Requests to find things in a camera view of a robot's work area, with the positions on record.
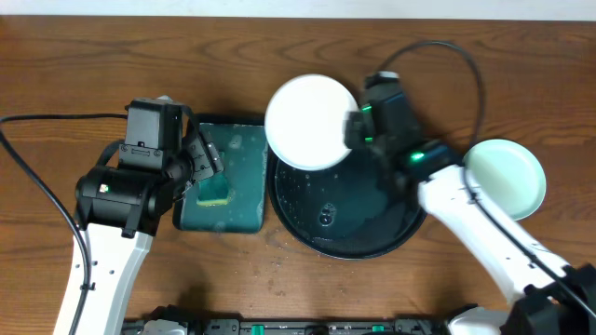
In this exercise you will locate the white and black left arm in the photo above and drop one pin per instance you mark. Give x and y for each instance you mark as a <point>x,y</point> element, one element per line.
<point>119,203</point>

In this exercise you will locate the white plate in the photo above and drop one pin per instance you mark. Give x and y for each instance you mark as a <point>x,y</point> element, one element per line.
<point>305,122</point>

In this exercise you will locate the rectangular black soapy water tray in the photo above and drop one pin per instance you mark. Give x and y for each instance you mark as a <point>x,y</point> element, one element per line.
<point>242,145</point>

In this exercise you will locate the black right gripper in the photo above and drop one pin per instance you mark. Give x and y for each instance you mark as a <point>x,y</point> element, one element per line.
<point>354,138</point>

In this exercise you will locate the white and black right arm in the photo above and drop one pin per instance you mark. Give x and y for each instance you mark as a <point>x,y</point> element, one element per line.
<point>546,294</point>

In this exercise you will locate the black base rail, green buttons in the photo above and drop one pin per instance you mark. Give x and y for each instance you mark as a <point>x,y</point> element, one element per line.
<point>174,320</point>

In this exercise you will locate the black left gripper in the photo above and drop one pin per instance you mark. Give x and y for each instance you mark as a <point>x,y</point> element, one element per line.
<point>203,158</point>

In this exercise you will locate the pale green plate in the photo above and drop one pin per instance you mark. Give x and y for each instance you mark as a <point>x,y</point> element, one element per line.
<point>510,174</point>

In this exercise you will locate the round black tray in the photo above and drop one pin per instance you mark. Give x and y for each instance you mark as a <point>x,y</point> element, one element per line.
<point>348,211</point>

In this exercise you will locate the green and yellow sponge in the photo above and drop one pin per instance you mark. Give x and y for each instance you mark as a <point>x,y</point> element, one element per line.
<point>213,191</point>

